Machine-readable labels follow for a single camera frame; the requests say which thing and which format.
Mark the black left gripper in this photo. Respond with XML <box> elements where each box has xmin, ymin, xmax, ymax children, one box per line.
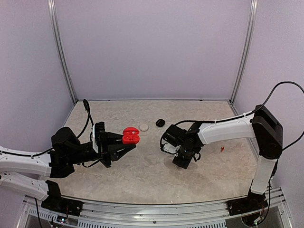
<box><xmin>68</xmin><ymin>132</ymin><xmax>135</xmax><ymax>168</ymax></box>

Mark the red round object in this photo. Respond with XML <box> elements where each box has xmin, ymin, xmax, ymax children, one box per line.
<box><xmin>122</xmin><ymin>127</ymin><xmax>140</xmax><ymax>144</ymax></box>

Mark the pink round lid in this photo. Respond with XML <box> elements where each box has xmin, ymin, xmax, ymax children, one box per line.
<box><xmin>139</xmin><ymin>123</ymin><xmax>149</xmax><ymax>132</ymax></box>

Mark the black earbud charging case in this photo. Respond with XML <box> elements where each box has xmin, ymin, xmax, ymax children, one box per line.
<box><xmin>155</xmin><ymin>119</ymin><xmax>166</xmax><ymax>128</ymax></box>

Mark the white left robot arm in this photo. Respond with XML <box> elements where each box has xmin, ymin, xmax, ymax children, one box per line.
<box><xmin>0</xmin><ymin>122</ymin><xmax>140</xmax><ymax>211</ymax></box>

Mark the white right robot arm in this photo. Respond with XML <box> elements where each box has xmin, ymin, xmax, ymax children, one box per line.
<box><xmin>160</xmin><ymin>105</ymin><xmax>283</xmax><ymax>211</ymax></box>

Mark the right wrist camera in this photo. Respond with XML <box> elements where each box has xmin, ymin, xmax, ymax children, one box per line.
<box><xmin>161</xmin><ymin>142</ymin><xmax>180</xmax><ymax>155</ymax></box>

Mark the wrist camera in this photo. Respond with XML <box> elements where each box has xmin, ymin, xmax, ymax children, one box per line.
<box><xmin>92</xmin><ymin>122</ymin><xmax>105</xmax><ymax>154</ymax></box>
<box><xmin>161</xmin><ymin>142</ymin><xmax>180</xmax><ymax>155</ymax></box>

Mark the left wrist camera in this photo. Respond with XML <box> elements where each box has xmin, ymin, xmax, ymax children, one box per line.
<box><xmin>92</xmin><ymin>122</ymin><xmax>105</xmax><ymax>154</ymax></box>

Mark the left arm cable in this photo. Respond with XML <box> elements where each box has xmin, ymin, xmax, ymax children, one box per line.
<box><xmin>76</xmin><ymin>99</ymin><xmax>95</xmax><ymax>138</ymax></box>

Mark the front aluminium rail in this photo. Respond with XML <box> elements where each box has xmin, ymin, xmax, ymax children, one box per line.
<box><xmin>22</xmin><ymin>187</ymin><xmax>290</xmax><ymax>228</ymax></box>

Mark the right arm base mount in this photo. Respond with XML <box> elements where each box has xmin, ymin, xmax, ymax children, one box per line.
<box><xmin>227</xmin><ymin>194</ymin><xmax>268</xmax><ymax>216</ymax></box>

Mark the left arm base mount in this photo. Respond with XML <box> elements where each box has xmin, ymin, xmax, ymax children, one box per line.
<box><xmin>41</xmin><ymin>196</ymin><xmax>83</xmax><ymax>217</ymax></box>

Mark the left aluminium frame post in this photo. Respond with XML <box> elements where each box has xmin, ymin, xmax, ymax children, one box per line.
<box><xmin>47</xmin><ymin>0</ymin><xmax>78</xmax><ymax>105</ymax></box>

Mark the aluminium frame post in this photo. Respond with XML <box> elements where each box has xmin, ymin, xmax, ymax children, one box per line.
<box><xmin>47</xmin><ymin>0</ymin><xmax>78</xmax><ymax>105</ymax></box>
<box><xmin>230</xmin><ymin>0</ymin><xmax>258</xmax><ymax>105</ymax></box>

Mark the right aluminium frame post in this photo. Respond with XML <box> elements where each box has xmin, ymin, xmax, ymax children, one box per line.
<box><xmin>230</xmin><ymin>0</ymin><xmax>258</xmax><ymax>105</ymax></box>

